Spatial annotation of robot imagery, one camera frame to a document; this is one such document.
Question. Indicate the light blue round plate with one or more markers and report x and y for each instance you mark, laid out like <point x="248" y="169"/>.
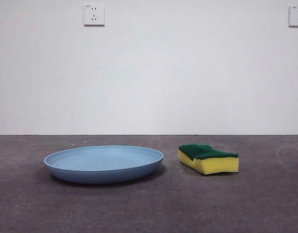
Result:
<point x="102" y="172"/>

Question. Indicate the yellow sponge with green pad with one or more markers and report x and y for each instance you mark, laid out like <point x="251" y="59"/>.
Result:
<point x="216" y="167"/>

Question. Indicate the white wall socket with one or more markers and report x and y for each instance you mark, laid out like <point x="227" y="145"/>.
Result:
<point x="297" y="15"/>
<point x="94" y="14"/>

